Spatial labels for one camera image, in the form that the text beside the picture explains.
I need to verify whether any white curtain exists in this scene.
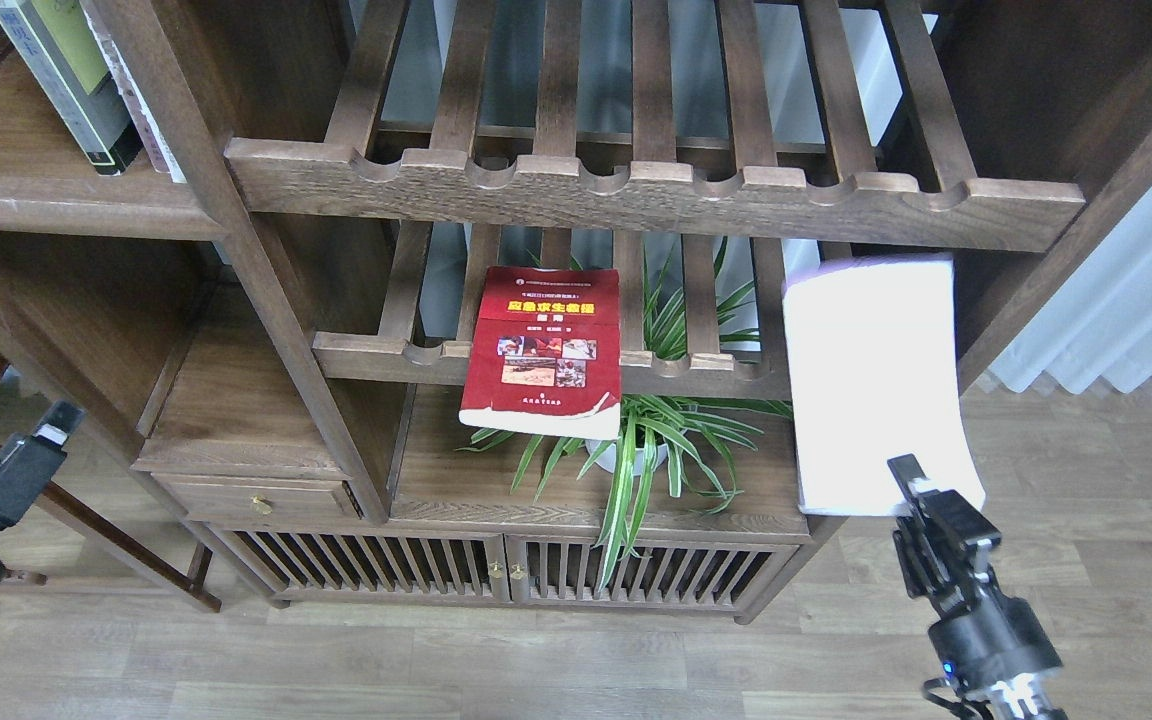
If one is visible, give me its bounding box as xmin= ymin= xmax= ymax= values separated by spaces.
xmin=986 ymin=187 xmax=1152 ymax=395

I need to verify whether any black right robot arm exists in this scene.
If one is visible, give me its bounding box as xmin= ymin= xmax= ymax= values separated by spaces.
xmin=887 ymin=454 xmax=1066 ymax=719

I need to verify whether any green spider plant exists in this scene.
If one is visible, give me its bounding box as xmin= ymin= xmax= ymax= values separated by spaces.
xmin=457 ymin=253 xmax=794 ymax=591

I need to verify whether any green and black book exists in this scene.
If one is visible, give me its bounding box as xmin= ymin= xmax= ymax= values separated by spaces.
xmin=0 ymin=1 xmax=141 ymax=176

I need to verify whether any white plant pot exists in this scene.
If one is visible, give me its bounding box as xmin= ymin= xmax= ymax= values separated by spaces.
xmin=585 ymin=435 xmax=669 ymax=476

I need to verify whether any white cream paperback book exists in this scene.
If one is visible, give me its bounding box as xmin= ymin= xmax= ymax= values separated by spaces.
xmin=783 ymin=252 xmax=986 ymax=516

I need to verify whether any dark wooden bookshelf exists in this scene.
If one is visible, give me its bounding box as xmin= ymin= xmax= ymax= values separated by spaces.
xmin=0 ymin=1 xmax=1152 ymax=623

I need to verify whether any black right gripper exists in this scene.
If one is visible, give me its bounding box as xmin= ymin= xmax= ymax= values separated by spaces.
xmin=887 ymin=454 xmax=1062 ymax=702

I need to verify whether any red paperback book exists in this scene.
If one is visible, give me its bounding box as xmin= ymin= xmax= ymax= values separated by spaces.
xmin=460 ymin=266 xmax=622 ymax=439

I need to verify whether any brass drawer knob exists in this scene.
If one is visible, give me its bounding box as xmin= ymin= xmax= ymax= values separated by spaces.
xmin=250 ymin=495 xmax=274 ymax=516

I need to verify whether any white standing book on shelf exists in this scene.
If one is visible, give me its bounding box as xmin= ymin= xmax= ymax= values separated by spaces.
xmin=81 ymin=1 xmax=187 ymax=184

